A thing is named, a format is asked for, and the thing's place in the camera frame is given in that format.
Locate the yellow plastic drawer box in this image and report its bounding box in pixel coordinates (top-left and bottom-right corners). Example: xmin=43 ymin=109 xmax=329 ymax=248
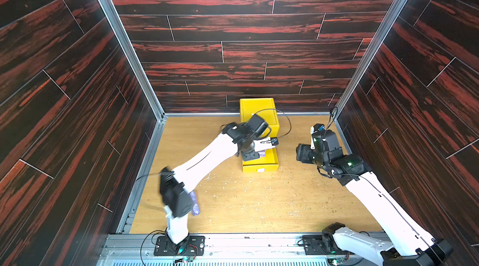
xmin=239 ymin=97 xmax=281 ymax=174

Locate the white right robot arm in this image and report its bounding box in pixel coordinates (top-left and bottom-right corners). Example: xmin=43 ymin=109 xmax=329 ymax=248
xmin=296 ymin=124 xmax=453 ymax=266

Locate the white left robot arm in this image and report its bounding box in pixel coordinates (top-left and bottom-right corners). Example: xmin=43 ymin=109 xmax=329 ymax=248
xmin=159 ymin=114 xmax=276 ymax=247

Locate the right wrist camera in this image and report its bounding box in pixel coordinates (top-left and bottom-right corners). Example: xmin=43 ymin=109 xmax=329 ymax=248
xmin=311 ymin=123 xmax=325 ymax=135

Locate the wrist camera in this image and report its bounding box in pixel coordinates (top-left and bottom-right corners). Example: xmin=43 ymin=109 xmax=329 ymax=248
xmin=254 ymin=137 xmax=279 ymax=152
xmin=311 ymin=123 xmax=325 ymax=135

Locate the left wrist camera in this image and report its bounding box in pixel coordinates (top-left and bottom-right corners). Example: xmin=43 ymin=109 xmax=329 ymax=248
xmin=254 ymin=137 xmax=279 ymax=152

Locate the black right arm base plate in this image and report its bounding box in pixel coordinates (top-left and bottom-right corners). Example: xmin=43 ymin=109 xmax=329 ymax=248
xmin=298 ymin=234 xmax=338 ymax=256

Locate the aluminium enclosure frame rail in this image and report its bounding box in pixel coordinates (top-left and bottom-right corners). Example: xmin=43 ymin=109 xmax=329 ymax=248
xmin=80 ymin=0 xmax=429 ymax=266

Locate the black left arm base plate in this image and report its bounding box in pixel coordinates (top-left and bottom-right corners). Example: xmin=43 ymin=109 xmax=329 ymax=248
xmin=153 ymin=235 xmax=205 ymax=257

